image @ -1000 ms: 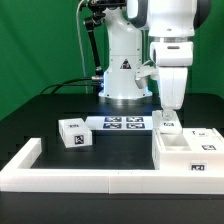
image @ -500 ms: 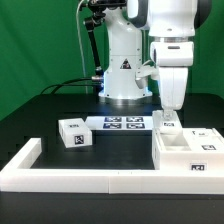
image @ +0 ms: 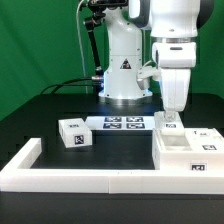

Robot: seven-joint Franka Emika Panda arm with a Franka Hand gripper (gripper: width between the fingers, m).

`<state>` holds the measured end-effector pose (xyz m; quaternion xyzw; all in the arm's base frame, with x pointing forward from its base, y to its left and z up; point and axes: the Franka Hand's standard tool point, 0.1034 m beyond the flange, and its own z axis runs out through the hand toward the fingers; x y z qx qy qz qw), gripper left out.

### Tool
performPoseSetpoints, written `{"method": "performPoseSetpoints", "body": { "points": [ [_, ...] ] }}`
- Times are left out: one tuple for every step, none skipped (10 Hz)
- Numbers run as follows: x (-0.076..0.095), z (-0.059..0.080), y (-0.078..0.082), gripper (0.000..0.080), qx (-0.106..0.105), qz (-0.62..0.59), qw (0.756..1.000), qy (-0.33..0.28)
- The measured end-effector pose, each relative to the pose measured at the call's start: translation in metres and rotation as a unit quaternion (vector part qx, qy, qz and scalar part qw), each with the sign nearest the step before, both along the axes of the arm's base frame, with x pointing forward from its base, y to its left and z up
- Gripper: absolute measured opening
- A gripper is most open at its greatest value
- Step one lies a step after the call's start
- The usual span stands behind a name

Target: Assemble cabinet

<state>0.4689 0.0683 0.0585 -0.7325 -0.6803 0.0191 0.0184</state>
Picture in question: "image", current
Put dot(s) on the white U-shaped fence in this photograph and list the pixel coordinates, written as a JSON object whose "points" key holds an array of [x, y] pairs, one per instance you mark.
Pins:
{"points": [[19, 176]]}

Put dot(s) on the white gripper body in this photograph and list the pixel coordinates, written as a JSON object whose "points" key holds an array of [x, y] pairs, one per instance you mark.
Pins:
{"points": [[174, 86]]}

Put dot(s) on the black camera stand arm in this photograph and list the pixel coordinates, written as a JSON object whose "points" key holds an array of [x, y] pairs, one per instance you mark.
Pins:
{"points": [[98, 7]]}

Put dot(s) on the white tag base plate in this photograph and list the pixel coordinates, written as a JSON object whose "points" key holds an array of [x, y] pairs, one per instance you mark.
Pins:
{"points": [[123, 123]]}

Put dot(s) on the white cabinet top block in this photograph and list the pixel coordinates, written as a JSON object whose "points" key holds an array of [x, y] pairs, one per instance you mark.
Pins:
{"points": [[75, 133]]}

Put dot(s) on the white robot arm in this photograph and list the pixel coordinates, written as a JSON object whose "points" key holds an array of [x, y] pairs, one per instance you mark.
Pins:
{"points": [[157, 41]]}

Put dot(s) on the white cabinet body box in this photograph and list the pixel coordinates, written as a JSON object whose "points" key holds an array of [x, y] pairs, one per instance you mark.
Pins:
{"points": [[168, 155]]}

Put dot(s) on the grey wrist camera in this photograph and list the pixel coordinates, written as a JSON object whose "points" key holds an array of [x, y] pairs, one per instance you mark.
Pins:
{"points": [[143, 75]]}

